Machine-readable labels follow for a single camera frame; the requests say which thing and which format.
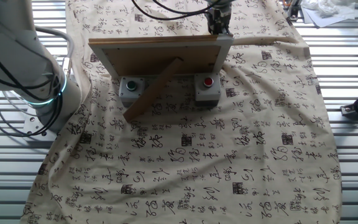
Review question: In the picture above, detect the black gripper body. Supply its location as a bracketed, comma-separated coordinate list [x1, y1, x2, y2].
[206, 7, 232, 29]

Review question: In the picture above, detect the grey push-button box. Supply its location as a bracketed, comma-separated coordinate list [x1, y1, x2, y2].
[193, 73, 222, 107]

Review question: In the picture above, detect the grey green-button box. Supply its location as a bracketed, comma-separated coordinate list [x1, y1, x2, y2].
[118, 76, 148, 108]

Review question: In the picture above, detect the white paper sheet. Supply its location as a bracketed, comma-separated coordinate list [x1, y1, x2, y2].
[300, 5, 358, 28]

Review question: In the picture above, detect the crumpled white tissue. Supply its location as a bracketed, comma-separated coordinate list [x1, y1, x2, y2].
[303, 0, 343, 17]

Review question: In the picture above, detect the wooden picture frame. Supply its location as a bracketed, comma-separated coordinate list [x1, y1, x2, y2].
[88, 34, 234, 124]

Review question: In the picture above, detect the grey base cable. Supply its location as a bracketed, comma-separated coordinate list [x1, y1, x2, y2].
[35, 26, 75, 78]

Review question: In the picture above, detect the beige calligraphy print cloth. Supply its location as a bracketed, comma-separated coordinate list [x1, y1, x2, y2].
[19, 0, 343, 224]

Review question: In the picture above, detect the silver base mounting plate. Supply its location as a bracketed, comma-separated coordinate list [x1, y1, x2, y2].
[22, 105, 48, 138]

